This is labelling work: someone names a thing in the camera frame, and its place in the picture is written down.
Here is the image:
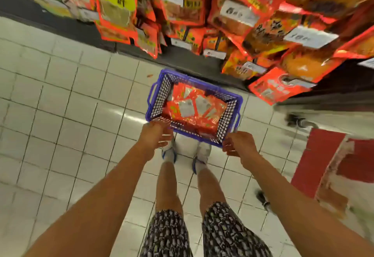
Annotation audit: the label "person's right forearm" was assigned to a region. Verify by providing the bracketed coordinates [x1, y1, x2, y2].
[242, 154, 374, 257]

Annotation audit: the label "pile of red seasoning packets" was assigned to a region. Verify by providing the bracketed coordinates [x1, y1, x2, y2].
[164, 83, 228, 138]

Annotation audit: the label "person's left forearm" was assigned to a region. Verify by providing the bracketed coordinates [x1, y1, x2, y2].
[23, 145, 155, 257]

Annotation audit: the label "grey right shoe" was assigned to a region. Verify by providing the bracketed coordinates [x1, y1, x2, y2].
[193, 142, 212, 174]

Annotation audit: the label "blue plastic basket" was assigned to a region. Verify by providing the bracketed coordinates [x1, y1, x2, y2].
[145, 69, 244, 148]

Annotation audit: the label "hanging display of seasoning packets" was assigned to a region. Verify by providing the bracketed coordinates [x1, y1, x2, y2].
[76, 0, 374, 91]

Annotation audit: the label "person's right leg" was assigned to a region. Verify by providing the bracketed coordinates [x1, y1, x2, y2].
[198, 169, 228, 208]

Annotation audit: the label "rows of hanging red packets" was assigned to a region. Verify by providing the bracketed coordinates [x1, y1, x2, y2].
[90, 0, 374, 105]

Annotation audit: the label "person's leg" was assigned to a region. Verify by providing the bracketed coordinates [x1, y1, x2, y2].
[198, 169, 228, 208]
[155, 160, 183, 214]

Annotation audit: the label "grey left shoe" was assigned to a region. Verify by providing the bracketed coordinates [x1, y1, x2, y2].
[162, 138, 178, 164]

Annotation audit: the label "grey shoe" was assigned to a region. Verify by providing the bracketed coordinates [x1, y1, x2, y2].
[193, 142, 212, 174]
[162, 138, 178, 164]

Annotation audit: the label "person's left leg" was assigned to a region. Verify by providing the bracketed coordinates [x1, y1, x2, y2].
[155, 160, 183, 214]

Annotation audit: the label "dark patterned shorts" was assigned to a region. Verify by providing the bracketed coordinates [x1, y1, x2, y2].
[139, 201, 272, 257]

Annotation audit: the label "person's left hand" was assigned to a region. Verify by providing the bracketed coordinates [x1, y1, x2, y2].
[137, 119, 174, 161]

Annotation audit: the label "person's right hand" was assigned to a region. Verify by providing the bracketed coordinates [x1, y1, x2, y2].
[222, 131, 259, 172]

